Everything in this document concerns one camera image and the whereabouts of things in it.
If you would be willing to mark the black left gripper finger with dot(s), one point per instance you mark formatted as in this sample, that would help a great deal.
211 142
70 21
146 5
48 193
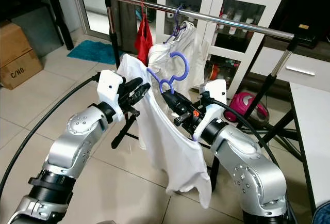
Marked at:
142 93
132 86

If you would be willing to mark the purple plastic clothes hanger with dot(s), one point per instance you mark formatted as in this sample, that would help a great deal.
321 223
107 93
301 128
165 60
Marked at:
178 25
186 64

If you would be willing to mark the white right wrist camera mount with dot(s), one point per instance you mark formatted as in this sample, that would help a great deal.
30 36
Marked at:
216 91

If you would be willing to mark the dark grey curtain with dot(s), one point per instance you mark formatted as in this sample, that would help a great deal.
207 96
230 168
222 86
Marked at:
121 17

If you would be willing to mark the cardboard box with C/NO print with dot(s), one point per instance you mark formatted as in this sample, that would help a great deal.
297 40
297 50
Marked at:
15 53

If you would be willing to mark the metal clothes rack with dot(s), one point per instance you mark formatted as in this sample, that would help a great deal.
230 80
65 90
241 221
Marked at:
237 25

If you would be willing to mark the white drawer unit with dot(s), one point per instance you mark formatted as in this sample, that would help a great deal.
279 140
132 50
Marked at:
299 69

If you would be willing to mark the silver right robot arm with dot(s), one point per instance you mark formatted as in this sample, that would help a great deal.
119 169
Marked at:
247 172

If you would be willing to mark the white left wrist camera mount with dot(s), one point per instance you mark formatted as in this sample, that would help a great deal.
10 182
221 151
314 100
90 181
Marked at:
107 87

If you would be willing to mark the white hanging garment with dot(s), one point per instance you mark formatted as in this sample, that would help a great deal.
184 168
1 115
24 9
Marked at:
193 43

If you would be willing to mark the red clothes hanger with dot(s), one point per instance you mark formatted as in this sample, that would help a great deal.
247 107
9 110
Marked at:
143 10

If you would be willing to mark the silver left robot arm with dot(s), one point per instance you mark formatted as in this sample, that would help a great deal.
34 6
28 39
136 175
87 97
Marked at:
67 141

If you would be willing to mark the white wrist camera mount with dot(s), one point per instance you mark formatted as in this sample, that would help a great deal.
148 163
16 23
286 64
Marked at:
216 91
107 87

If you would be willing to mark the teal floor mat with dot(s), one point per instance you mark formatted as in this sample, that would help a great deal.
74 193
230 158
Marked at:
90 51

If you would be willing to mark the white t-shirt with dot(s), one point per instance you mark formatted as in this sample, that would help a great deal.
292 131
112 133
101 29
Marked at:
165 146

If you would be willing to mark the pink vacuum cleaner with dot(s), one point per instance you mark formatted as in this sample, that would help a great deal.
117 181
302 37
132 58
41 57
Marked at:
245 108

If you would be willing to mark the red hanging garment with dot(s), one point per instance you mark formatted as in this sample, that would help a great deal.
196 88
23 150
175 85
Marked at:
143 41

